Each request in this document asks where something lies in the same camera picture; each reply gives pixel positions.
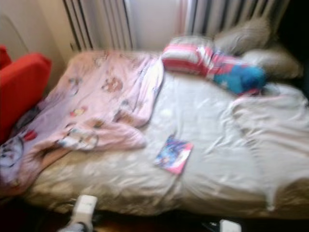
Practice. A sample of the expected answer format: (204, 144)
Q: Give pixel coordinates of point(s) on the grey striped curtain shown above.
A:
(222, 14)
(96, 24)

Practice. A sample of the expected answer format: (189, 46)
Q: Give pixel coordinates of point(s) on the colourful magazine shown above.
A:
(174, 154)

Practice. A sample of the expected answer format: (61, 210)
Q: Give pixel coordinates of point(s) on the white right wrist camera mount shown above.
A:
(231, 226)

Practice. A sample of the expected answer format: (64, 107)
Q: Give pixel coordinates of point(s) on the grey quilted mattress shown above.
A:
(12, 34)

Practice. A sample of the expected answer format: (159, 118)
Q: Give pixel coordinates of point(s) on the grey floral pink-edged pillow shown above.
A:
(275, 140)

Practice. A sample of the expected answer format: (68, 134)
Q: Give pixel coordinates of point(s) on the pink printed blanket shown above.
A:
(106, 96)

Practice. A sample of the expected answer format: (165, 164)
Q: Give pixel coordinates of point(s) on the pink white striped pillow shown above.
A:
(183, 57)

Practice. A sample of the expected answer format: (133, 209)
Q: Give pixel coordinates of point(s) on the red cushion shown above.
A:
(21, 92)
(4, 57)

